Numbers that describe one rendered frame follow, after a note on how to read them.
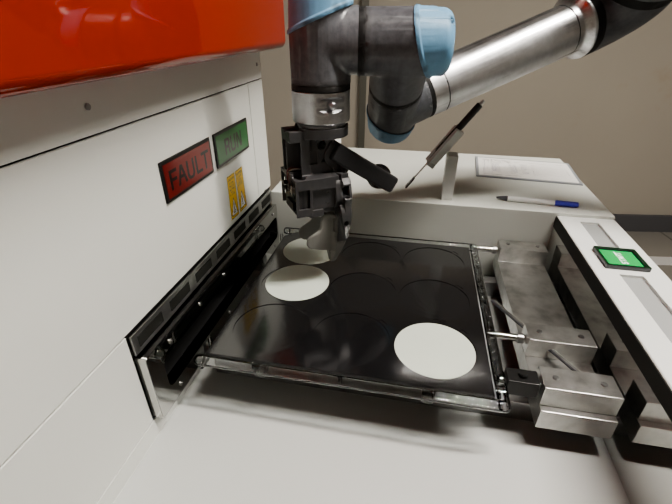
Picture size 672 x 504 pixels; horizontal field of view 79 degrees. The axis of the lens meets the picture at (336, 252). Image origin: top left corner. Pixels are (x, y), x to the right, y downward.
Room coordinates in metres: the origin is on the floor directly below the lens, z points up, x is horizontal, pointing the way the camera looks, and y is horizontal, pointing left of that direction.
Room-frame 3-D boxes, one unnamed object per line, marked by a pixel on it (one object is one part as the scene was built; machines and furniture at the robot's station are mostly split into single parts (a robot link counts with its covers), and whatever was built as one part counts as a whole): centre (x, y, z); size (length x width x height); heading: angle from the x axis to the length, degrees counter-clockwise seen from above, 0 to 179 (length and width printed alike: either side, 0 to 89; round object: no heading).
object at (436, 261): (0.51, -0.04, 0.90); 0.34 x 0.34 x 0.01; 79
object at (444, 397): (0.33, -0.01, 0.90); 0.37 x 0.01 x 0.01; 79
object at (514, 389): (0.34, -0.21, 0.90); 0.04 x 0.02 x 0.03; 79
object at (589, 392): (0.32, -0.27, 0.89); 0.08 x 0.03 x 0.03; 79
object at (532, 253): (0.64, -0.34, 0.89); 0.08 x 0.03 x 0.03; 79
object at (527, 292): (0.48, -0.30, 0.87); 0.36 x 0.08 x 0.03; 169
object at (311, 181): (0.55, 0.03, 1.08); 0.09 x 0.08 x 0.12; 113
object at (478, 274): (0.48, -0.22, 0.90); 0.38 x 0.01 x 0.01; 169
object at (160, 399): (0.54, 0.17, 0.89); 0.44 x 0.02 x 0.10; 169
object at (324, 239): (0.54, 0.02, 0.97); 0.06 x 0.03 x 0.09; 113
